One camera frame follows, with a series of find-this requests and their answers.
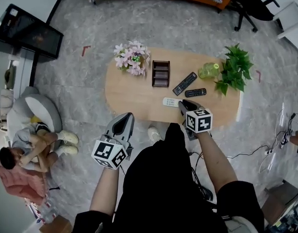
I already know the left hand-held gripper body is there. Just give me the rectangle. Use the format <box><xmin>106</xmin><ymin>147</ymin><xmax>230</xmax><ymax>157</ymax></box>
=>
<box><xmin>91</xmin><ymin>133</ymin><xmax>134</xmax><ymax>171</ymax></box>

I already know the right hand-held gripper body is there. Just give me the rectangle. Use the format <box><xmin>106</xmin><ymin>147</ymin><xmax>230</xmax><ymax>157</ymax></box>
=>
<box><xmin>184</xmin><ymin>107</ymin><xmax>213</xmax><ymax>142</ymax></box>

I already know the short black remote control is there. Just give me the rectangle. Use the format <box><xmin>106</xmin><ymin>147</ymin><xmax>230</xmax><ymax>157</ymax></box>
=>
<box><xmin>184</xmin><ymin>88</ymin><xmax>207</xmax><ymax>98</ymax></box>

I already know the white remote control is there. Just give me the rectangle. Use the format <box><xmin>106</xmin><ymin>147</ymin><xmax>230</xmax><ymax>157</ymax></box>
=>
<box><xmin>162</xmin><ymin>97</ymin><xmax>183</xmax><ymax>107</ymax></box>

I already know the long black remote control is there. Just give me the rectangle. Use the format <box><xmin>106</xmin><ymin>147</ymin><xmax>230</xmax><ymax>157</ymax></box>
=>
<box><xmin>172</xmin><ymin>71</ymin><xmax>198</xmax><ymax>96</ymax></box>

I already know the brown wooden organizer box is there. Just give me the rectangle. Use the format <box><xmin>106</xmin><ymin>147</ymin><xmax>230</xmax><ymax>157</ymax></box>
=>
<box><xmin>151</xmin><ymin>60</ymin><xmax>171</xmax><ymax>88</ymax></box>

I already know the person's left forearm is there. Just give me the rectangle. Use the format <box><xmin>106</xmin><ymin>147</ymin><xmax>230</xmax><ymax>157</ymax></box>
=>
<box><xmin>89</xmin><ymin>167</ymin><xmax>120</xmax><ymax>216</ymax></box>

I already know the person's right forearm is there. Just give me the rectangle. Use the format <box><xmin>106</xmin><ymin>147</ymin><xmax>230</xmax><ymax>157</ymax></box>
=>
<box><xmin>197</xmin><ymin>132</ymin><xmax>238</xmax><ymax>193</ymax></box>

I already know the brown cardboard box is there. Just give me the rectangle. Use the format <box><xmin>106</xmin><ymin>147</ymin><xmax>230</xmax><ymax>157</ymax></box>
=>
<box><xmin>39</xmin><ymin>215</ymin><xmax>73</xmax><ymax>233</ymax></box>

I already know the person's white shoe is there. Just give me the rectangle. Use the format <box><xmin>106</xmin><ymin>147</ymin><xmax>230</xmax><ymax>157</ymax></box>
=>
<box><xmin>148</xmin><ymin>126</ymin><xmax>162</xmax><ymax>142</ymax></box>

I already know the green plastic bottle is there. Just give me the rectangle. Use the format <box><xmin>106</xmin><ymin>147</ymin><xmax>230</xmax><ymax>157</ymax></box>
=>
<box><xmin>198</xmin><ymin>62</ymin><xmax>220</xmax><ymax>79</ymax></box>

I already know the green leafy potted plant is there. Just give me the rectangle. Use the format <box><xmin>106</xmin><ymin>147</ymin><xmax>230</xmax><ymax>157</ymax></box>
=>
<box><xmin>214</xmin><ymin>43</ymin><xmax>254</xmax><ymax>97</ymax></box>

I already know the person's black clothing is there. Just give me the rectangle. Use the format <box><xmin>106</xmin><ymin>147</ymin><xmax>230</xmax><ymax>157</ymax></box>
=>
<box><xmin>72</xmin><ymin>122</ymin><xmax>265</xmax><ymax>233</ymax></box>

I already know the pink artificial flower pot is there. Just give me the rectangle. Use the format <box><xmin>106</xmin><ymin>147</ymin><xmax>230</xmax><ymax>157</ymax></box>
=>
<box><xmin>114</xmin><ymin>40</ymin><xmax>151</xmax><ymax>77</ymax></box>

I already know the grey white bean bag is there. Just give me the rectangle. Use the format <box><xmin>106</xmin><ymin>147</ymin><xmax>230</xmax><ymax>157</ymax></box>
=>
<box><xmin>7</xmin><ymin>86</ymin><xmax>63</xmax><ymax>140</ymax></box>

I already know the pack of water bottles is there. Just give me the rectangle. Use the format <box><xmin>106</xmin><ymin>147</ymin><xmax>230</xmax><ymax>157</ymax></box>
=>
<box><xmin>36</xmin><ymin>198</ymin><xmax>60</xmax><ymax>224</ymax></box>

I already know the pink armchair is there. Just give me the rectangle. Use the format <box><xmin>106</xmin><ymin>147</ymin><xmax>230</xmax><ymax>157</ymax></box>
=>
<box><xmin>0</xmin><ymin>159</ymin><xmax>48</xmax><ymax>206</ymax></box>

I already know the white low stand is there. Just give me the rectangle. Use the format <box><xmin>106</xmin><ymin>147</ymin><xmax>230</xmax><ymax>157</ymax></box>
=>
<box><xmin>8</xmin><ymin>57</ymin><xmax>40</xmax><ymax>99</ymax></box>

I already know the white quilted cushion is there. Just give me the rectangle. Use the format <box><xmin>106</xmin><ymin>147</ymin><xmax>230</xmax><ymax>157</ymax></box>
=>
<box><xmin>0</xmin><ymin>88</ymin><xmax>15</xmax><ymax>116</ymax></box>

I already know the olive green bag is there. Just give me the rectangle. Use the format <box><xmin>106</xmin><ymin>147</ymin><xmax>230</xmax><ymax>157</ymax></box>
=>
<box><xmin>4</xmin><ymin>66</ymin><xmax>17</xmax><ymax>89</ymax></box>

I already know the black office chair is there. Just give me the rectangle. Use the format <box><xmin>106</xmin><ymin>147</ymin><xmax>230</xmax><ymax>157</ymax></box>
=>
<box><xmin>226</xmin><ymin>0</ymin><xmax>281</xmax><ymax>33</ymax></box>

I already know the black glass-front cabinet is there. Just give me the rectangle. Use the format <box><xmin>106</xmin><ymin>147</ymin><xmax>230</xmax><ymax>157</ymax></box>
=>
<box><xmin>0</xmin><ymin>3</ymin><xmax>64</xmax><ymax>60</ymax></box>

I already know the white sideboard cabinet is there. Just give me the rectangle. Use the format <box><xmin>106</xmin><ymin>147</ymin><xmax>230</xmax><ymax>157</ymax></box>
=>
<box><xmin>272</xmin><ymin>0</ymin><xmax>298</xmax><ymax>57</ymax></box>

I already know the black cable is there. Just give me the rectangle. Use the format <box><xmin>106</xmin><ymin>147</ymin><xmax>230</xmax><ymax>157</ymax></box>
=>
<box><xmin>226</xmin><ymin>113</ymin><xmax>298</xmax><ymax>160</ymax></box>

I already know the white cable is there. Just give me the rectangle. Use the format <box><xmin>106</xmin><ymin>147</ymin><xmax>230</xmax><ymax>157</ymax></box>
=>
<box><xmin>259</xmin><ymin>102</ymin><xmax>285</xmax><ymax>173</ymax></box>

